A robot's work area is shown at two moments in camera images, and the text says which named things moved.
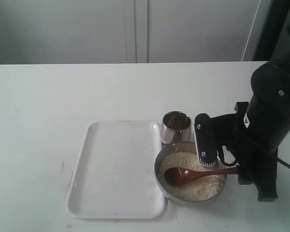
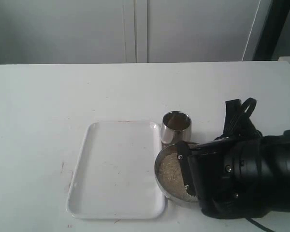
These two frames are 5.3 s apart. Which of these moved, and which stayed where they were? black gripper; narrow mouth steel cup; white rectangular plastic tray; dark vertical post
Moved: black gripper
Stayed: white rectangular plastic tray; narrow mouth steel cup; dark vertical post
